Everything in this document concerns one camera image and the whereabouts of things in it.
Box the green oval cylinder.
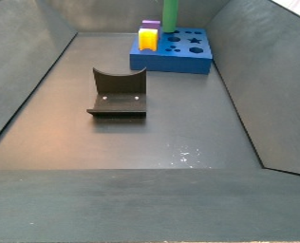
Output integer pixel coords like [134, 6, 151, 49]
[162, 0, 178, 33]

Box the black curved fixture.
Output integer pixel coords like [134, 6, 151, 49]
[87, 69, 146, 117]

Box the blue foam shape block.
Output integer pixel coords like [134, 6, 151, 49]
[130, 28, 213, 75]

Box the yellow arch block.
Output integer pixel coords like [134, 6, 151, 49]
[138, 28, 159, 51]

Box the purple block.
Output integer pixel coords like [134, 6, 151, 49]
[138, 20, 161, 39]

